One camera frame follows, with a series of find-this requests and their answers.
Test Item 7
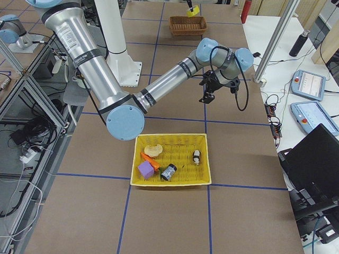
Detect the teach pendant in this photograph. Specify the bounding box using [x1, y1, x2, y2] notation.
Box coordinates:
[291, 69, 326, 101]
[290, 101, 338, 136]

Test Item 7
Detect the far teach pendant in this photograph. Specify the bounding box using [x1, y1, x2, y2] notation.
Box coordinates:
[291, 69, 326, 101]

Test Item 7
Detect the red bottle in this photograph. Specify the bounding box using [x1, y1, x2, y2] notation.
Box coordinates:
[240, 0, 252, 24]

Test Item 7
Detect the black monitor stand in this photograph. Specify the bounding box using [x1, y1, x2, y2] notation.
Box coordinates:
[289, 186, 338, 222]

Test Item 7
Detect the white pedestal column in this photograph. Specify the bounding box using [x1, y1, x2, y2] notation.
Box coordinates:
[100, 14, 142, 87]

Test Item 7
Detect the pot with yellow item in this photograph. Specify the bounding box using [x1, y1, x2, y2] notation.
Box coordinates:
[72, 76, 83, 87]

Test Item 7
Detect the purple cube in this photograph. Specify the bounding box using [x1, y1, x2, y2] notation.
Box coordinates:
[138, 161, 155, 179]

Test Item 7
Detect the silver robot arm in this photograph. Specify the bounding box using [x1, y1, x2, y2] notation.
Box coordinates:
[1, 1, 121, 55]
[30, 1, 254, 140]

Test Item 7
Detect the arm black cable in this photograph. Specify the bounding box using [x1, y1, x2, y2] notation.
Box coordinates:
[209, 45, 249, 111]

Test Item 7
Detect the yellow plastic basket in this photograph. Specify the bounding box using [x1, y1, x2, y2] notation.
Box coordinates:
[130, 133, 211, 187]

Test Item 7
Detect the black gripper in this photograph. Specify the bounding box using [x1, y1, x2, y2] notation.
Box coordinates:
[186, 0, 224, 103]

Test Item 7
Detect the black usb hub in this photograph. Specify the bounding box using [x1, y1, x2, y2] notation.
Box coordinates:
[264, 103, 282, 139]

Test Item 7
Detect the white power strip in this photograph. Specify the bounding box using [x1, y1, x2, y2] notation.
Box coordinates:
[20, 148, 37, 164]

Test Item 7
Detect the black laptop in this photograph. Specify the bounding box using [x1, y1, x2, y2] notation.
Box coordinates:
[278, 124, 338, 198]

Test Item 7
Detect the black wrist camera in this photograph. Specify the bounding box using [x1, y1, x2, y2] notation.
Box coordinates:
[227, 77, 240, 94]

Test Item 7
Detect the near teach pendant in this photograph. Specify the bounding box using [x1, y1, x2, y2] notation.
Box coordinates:
[290, 101, 338, 136]

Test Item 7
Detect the panda figurine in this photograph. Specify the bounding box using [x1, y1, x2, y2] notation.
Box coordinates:
[192, 150, 201, 165]

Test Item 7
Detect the croissant toy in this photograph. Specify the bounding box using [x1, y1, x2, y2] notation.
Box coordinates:
[144, 144, 163, 158]

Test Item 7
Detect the aluminium frame post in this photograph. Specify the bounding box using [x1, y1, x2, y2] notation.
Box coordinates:
[254, 0, 300, 87]

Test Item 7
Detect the black water bottle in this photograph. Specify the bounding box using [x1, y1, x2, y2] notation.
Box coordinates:
[289, 30, 310, 57]

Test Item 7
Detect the yellow tape roll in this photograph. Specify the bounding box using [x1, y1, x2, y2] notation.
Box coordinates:
[186, 5, 200, 17]

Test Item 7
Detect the brown wicker basket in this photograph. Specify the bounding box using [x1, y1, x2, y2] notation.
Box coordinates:
[169, 16, 207, 36]

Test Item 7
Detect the orange carrot toy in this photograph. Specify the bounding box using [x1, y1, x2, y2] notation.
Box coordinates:
[140, 152, 160, 171]

